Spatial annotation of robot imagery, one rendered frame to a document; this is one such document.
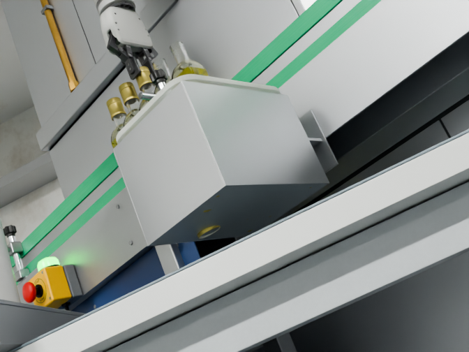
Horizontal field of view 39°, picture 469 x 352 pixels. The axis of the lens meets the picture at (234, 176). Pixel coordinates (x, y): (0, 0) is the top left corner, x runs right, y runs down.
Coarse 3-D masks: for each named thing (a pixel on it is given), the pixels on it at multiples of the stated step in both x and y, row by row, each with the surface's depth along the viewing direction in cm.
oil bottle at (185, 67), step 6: (186, 60) 131; (192, 60) 132; (180, 66) 131; (186, 66) 130; (192, 66) 130; (198, 66) 132; (174, 72) 132; (180, 72) 130; (186, 72) 129; (192, 72) 129; (198, 72) 131; (204, 72) 132
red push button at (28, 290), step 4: (24, 284) 127; (28, 284) 126; (32, 284) 126; (24, 288) 127; (28, 288) 126; (32, 288) 126; (36, 288) 128; (24, 292) 127; (28, 292) 126; (32, 292) 126; (36, 292) 127; (24, 296) 127; (28, 296) 126; (32, 296) 126; (28, 300) 126; (32, 300) 126
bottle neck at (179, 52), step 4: (172, 44) 134; (176, 44) 134; (180, 44) 134; (172, 48) 134; (176, 48) 134; (180, 48) 134; (184, 48) 134; (172, 52) 134; (176, 52) 133; (180, 52) 133; (184, 52) 134; (176, 56) 133; (180, 56) 133; (184, 56) 133; (176, 60) 133; (180, 60) 133
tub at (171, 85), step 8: (176, 80) 86; (184, 80) 86; (192, 80) 88; (200, 80) 88; (208, 80) 89; (216, 80) 90; (224, 80) 91; (232, 80) 93; (168, 88) 86; (240, 88) 95; (248, 88) 96; (256, 88) 96; (264, 88) 97; (272, 88) 99; (160, 96) 88; (152, 104) 89; (144, 112) 90; (136, 120) 91; (128, 128) 92; (120, 136) 93
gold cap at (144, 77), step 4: (140, 68) 141; (144, 68) 141; (148, 68) 142; (144, 72) 141; (148, 72) 141; (140, 76) 140; (144, 76) 140; (148, 76) 141; (136, 80) 142; (140, 80) 140; (144, 80) 140; (148, 80) 140; (140, 84) 140
